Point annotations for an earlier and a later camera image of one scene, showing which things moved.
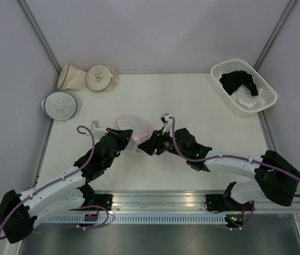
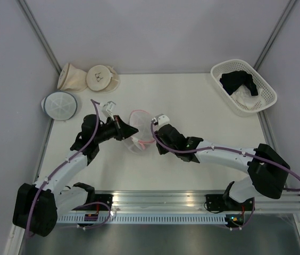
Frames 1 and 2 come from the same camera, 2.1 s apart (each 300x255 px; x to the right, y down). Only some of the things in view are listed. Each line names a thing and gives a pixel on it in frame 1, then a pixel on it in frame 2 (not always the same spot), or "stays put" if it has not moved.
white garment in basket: [243, 95] stays put
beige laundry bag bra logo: [102, 78] stays put
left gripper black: [124, 135] → [123, 130]
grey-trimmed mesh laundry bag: [61, 105] stays put
